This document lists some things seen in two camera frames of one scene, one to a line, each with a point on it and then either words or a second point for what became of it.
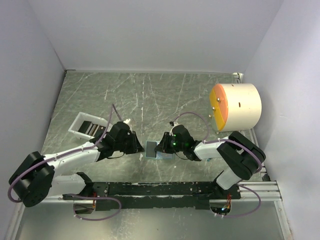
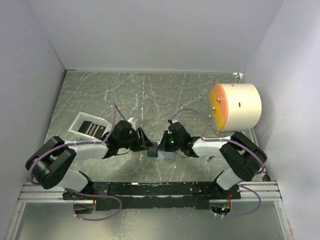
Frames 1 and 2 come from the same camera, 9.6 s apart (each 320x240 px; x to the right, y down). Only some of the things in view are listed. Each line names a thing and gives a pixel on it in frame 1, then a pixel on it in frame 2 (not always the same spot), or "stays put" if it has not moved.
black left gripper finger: [136, 146] -> [145, 142]
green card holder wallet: [160, 155] stays put
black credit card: [150, 149] stays put
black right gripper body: [171, 145] stays put
